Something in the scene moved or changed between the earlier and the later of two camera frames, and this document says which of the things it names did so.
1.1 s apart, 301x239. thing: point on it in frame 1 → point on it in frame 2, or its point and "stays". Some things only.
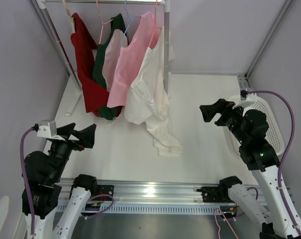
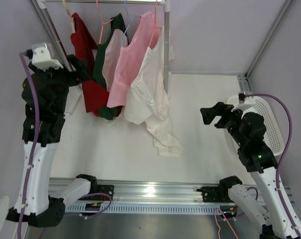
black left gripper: x=86 y=135 → x=80 y=65
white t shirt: x=145 y=99 stays
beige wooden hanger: x=72 y=18 stays
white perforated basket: x=274 y=134 stays
